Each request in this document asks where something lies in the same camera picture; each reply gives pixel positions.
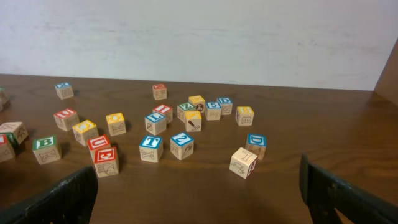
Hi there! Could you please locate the red U block upper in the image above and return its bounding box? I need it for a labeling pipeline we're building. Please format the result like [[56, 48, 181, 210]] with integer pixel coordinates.
[[54, 108, 80, 131]]

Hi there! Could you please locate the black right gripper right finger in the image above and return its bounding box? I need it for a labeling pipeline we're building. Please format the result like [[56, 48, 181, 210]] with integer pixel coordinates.
[[299, 153, 397, 224]]

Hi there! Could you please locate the yellow block under Z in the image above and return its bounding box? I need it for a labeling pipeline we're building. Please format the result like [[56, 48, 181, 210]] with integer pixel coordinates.
[[185, 111, 202, 132]]

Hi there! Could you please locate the red E block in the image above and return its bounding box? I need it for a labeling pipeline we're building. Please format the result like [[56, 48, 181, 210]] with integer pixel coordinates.
[[94, 147, 119, 178]]

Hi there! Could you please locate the yellow block centre lower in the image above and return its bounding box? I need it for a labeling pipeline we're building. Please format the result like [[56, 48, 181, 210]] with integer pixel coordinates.
[[72, 119, 99, 146]]

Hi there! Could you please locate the blue T block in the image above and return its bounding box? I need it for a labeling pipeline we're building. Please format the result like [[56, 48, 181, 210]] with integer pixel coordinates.
[[139, 135, 163, 162]]

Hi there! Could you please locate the blue D block upper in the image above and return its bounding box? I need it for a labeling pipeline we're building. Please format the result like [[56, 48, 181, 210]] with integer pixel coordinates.
[[217, 97, 233, 115]]

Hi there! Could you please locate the yellow block above Z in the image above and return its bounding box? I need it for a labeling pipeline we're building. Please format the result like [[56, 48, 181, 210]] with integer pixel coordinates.
[[188, 95, 206, 113]]

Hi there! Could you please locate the yellow 8 block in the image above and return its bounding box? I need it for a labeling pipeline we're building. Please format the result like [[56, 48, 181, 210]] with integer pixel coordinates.
[[235, 106, 254, 126]]

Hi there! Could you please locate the green B block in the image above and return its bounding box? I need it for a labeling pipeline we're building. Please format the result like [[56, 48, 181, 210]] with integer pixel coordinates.
[[32, 135, 62, 165]]

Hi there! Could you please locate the blue 2 block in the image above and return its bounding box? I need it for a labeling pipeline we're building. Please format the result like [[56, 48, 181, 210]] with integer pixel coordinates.
[[170, 132, 194, 160]]

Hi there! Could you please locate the plain white block right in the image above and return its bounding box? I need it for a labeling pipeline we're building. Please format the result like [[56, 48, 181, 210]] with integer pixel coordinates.
[[229, 147, 257, 179]]

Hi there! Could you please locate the red U block lower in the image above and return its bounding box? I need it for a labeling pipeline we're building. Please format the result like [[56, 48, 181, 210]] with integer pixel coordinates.
[[87, 134, 111, 160]]

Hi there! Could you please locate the blue d block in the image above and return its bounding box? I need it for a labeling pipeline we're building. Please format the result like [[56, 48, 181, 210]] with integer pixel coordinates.
[[217, 97, 233, 115], [244, 134, 267, 160]]

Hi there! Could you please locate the blue X block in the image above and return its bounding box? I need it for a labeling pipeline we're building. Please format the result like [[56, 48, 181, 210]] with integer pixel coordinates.
[[55, 82, 74, 100]]

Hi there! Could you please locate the red A block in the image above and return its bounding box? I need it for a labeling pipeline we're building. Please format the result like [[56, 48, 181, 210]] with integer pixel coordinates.
[[0, 134, 15, 162]]

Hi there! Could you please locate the red I block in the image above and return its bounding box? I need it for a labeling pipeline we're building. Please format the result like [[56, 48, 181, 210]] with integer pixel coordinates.
[[152, 104, 173, 124]]

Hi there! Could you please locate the red block top right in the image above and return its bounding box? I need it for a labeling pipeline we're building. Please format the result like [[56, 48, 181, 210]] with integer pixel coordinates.
[[152, 83, 167, 100]]

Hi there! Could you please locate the blue D block right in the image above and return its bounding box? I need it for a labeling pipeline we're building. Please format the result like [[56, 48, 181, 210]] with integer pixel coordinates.
[[244, 134, 267, 160]]

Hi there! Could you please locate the blue 5 block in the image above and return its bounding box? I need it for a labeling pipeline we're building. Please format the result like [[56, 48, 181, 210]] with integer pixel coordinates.
[[205, 101, 221, 121]]

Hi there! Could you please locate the green Z block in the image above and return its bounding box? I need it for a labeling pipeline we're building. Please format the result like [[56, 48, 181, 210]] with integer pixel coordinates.
[[177, 102, 196, 122]]

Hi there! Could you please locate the blue L block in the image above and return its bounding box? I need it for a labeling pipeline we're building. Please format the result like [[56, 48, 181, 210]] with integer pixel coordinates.
[[144, 112, 167, 135]]

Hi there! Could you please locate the red u block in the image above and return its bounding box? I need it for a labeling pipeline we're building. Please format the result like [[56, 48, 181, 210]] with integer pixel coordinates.
[[87, 134, 111, 160], [54, 108, 80, 131]]

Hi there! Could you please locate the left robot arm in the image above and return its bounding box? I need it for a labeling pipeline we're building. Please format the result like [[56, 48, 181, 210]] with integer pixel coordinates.
[[0, 88, 9, 111]]

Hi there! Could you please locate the yellow block centre upper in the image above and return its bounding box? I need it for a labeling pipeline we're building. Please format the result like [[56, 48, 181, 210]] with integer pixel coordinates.
[[106, 113, 127, 136]]

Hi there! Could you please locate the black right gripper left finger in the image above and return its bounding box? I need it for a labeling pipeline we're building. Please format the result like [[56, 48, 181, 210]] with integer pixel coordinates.
[[1, 166, 98, 223]]

